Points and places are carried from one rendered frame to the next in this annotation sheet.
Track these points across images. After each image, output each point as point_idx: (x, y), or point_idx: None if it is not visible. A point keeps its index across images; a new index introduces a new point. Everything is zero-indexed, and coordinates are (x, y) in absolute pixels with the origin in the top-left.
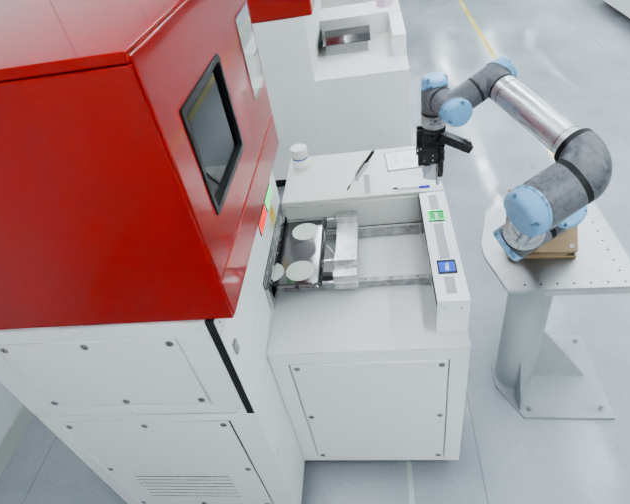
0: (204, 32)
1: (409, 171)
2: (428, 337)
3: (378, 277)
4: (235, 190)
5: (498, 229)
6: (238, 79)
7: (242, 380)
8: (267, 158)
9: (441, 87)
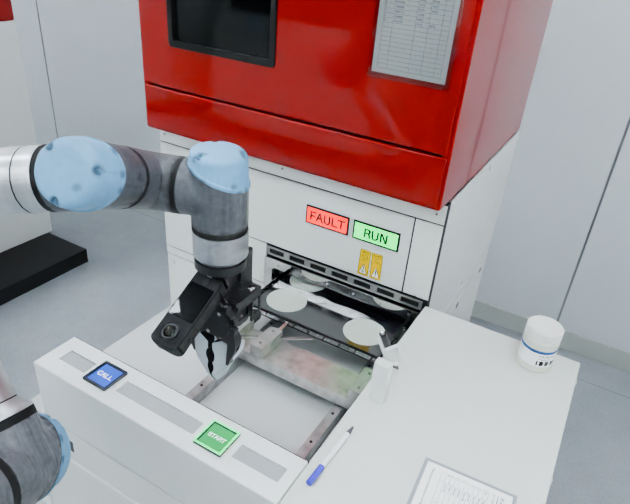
0: None
1: (398, 493)
2: None
3: None
4: (219, 72)
5: (52, 424)
6: (326, 8)
7: None
8: (351, 159)
9: (185, 157)
